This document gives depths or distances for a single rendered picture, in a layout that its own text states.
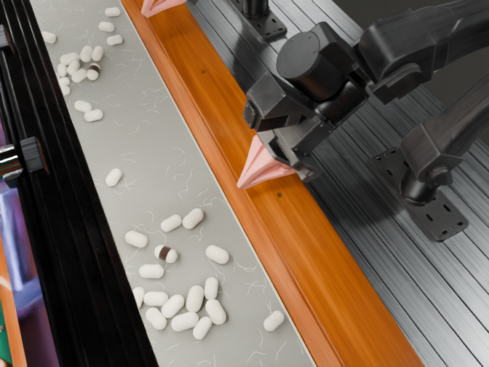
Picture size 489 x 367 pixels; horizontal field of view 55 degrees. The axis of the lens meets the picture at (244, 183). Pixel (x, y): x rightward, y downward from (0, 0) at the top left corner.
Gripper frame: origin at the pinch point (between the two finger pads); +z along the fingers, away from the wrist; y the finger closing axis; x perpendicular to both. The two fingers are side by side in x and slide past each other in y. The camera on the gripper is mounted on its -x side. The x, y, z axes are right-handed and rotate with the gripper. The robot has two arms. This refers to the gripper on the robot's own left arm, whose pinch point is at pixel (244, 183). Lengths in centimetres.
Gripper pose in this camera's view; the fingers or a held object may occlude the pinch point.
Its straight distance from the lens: 64.4
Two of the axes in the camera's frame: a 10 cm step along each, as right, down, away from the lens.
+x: 5.8, 2.0, 7.9
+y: 4.3, 7.4, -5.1
